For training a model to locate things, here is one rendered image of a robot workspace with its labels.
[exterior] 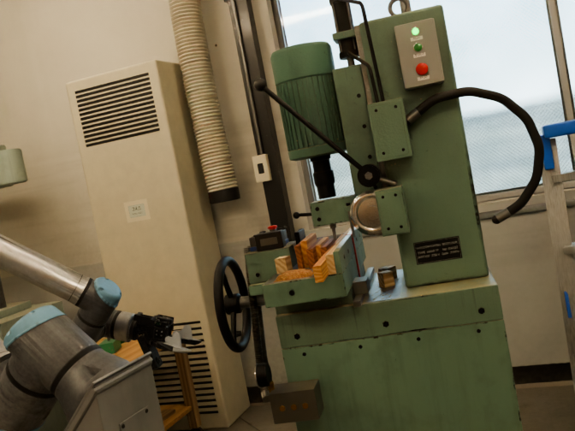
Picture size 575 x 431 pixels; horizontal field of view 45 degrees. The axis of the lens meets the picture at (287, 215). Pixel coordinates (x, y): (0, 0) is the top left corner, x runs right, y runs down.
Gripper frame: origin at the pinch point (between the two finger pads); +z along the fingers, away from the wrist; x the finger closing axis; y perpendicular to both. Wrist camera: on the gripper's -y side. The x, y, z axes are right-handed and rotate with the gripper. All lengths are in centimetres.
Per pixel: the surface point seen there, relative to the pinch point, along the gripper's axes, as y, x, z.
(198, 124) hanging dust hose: 65, 124, -49
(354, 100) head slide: 81, -8, 37
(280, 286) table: 32, -31, 29
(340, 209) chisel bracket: 51, -5, 38
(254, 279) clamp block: 26.9, -8.0, 17.4
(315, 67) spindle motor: 88, -9, 25
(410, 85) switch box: 87, -19, 52
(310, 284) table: 34, -31, 36
